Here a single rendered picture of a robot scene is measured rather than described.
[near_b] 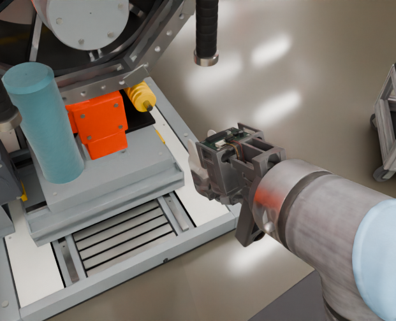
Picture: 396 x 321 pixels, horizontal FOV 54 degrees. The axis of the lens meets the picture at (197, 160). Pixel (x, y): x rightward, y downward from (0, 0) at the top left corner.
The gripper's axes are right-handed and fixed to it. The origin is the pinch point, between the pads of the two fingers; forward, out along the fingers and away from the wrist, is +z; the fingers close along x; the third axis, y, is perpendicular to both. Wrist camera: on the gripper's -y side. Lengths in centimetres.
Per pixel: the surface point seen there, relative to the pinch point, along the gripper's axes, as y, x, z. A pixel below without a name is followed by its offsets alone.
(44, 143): 3.8, 18.6, 26.0
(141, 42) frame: 14.0, -10.2, 37.2
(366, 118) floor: -49, -108, 58
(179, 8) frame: 19.4, -17.8, 29.3
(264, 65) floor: -25, -96, 108
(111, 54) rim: 12.8, -4.2, 43.1
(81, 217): -32, 16, 59
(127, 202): -34, 2, 58
